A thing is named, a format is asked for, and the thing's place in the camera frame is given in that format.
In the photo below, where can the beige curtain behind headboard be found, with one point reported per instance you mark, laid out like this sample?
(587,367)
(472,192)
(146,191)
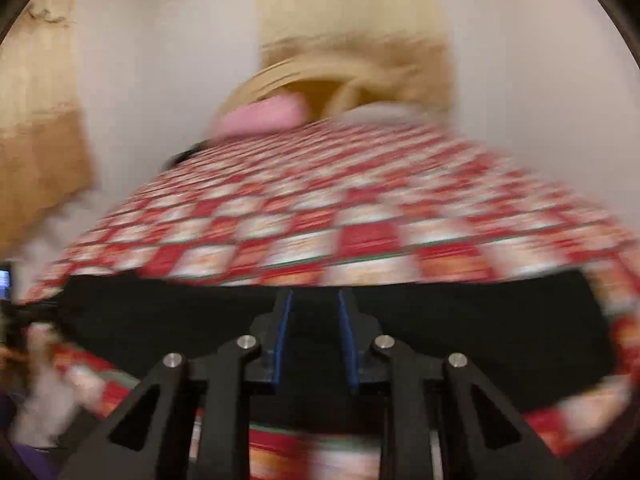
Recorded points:
(409,38)

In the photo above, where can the purple sleeved forearm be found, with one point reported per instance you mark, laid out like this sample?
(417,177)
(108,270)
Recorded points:
(19,461)

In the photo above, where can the cream wooden headboard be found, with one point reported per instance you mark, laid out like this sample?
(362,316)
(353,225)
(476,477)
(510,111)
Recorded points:
(329,83)

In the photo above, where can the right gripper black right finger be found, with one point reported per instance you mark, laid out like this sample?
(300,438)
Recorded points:
(442,417)

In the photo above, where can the black pants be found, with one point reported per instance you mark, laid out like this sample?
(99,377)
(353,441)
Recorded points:
(538,341)

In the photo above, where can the black object beside bed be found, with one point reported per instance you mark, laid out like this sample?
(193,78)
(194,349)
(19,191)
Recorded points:
(178,159)

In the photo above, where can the beige curtain on left wall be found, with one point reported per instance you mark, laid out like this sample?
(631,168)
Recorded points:
(44,153)

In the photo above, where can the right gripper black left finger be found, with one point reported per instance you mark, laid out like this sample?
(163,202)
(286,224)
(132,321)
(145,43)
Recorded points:
(188,418)

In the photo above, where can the striped grey pillow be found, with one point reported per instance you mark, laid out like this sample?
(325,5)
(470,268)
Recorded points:
(387,113)

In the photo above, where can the red teddy patchwork bedspread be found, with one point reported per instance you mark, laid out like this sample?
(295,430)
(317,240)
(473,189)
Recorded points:
(333,205)

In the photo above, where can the pink folded blanket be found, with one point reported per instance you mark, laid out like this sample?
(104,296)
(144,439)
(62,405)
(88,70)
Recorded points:
(277,113)

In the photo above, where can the person's left hand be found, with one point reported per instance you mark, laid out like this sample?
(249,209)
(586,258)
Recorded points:
(55,398)

